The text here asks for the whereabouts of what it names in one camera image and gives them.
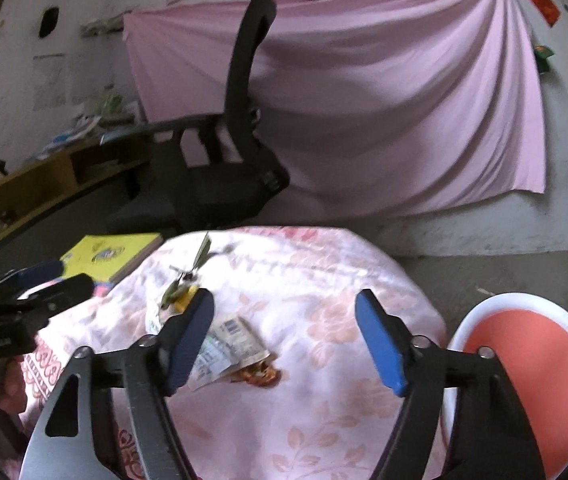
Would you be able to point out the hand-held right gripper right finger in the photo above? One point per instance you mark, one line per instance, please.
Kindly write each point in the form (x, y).
(379, 347)

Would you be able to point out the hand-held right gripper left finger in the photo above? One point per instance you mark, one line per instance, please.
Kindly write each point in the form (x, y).
(191, 347)

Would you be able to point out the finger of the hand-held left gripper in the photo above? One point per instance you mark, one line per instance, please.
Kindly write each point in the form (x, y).
(28, 276)
(58, 296)

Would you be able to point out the white green wrapper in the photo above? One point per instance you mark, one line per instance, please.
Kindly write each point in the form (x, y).
(229, 340)

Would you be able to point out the small yellow plastic piece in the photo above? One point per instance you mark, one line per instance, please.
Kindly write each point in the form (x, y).
(186, 297)

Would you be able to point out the small green wrapper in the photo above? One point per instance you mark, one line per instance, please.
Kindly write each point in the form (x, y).
(176, 287)

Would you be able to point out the red brown wrapper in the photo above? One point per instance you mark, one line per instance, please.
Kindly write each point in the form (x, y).
(259, 375)

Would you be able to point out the olive stick wrapper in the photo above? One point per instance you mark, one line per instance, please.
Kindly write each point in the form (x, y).
(201, 250)

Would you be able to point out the white red basin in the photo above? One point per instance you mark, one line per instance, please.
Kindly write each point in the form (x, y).
(544, 360)

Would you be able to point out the person's left hand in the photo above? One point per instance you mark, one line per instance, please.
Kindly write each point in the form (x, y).
(12, 385)

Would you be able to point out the yellow book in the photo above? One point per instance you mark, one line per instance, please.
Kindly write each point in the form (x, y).
(108, 252)

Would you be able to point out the floral printed tablecloth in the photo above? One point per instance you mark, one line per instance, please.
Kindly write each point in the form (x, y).
(304, 285)

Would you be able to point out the wooden shelf desk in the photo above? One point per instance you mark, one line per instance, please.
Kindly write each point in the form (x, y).
(53, 180)

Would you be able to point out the pile of papers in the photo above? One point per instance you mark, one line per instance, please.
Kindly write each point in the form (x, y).
(78, 127)

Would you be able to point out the pink hanging cloth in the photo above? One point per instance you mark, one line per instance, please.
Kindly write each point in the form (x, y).
(389, 110)

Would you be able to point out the black office chair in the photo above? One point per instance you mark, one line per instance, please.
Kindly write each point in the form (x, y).
(244, 110)

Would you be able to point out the black cap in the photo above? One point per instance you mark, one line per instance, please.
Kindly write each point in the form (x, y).
(49, 21)

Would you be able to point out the green red packet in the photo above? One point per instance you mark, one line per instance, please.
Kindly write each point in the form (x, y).
(544, 59)

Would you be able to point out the white wall paper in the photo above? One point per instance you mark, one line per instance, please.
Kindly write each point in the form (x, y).
(48, 82)

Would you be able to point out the cluttered wall shelf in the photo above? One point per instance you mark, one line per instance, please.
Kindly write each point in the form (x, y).
(103, 25)

